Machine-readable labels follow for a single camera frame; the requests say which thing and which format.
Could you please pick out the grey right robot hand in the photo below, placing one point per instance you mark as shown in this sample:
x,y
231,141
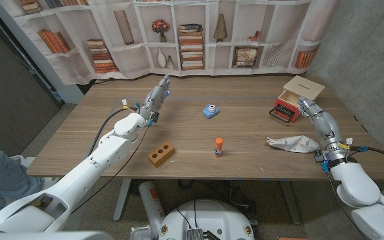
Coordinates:
x,y
325,130

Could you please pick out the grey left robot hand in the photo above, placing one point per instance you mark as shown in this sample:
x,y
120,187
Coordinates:
x,y
154,98

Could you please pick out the floral fabric pen bag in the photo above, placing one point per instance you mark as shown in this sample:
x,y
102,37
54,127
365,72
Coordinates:
x,y
295,144

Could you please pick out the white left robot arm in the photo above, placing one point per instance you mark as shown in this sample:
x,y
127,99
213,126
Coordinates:
x,y
88,166

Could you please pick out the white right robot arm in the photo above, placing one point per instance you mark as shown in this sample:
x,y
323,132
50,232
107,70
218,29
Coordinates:
x,y
362,193

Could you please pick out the wooden drawer box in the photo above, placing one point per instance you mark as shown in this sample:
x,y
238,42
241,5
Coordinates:
x,y
305,87

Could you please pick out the brown brick block with holes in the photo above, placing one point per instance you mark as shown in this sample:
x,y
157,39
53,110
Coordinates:
x,y
161,154

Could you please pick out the orange glue stick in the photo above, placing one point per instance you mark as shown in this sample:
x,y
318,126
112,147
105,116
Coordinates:
x,y
218,146

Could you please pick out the printed bookshelf backdrop cloth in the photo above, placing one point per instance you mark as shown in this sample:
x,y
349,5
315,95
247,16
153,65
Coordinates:
x,y
192,36

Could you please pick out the grey table leg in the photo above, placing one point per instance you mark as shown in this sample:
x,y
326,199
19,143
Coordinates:
x,y
292,203
122,200

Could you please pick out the white roll with orange label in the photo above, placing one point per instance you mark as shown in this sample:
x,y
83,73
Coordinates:
x,y
152,203

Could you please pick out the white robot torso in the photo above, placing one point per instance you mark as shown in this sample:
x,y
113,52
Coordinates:
x,y
208,218

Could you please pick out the person in blue jeans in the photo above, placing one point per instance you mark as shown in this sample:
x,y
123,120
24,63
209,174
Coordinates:
x,y
2,180

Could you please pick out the blue toy camera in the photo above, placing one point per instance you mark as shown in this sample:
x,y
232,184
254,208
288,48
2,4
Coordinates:
x,y
210,111

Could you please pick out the perforated wall panel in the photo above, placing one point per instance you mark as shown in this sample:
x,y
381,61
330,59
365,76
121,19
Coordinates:
x,y
8,93

